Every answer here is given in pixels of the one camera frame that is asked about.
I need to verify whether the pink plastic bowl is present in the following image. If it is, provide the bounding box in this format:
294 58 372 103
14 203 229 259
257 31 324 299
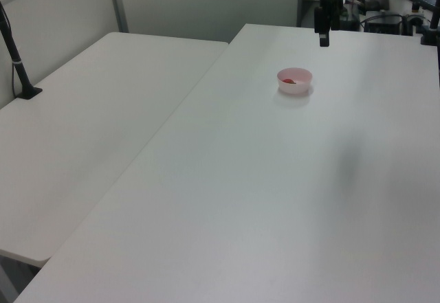
276 67 314 95

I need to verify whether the dark box with green parts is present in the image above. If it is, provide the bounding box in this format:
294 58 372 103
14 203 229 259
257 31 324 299
340 4 361 31

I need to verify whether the black electronics box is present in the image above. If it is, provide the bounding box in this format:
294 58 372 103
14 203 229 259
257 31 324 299
363 13 404 35

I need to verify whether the black clamp stand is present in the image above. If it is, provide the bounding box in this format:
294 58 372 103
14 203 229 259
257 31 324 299
418 0 440 47

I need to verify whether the black camera stand pole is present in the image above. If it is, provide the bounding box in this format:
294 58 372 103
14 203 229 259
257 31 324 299
0 0 44 101

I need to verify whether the thin black cable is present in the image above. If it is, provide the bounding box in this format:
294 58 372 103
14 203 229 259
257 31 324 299
10 63 20 98

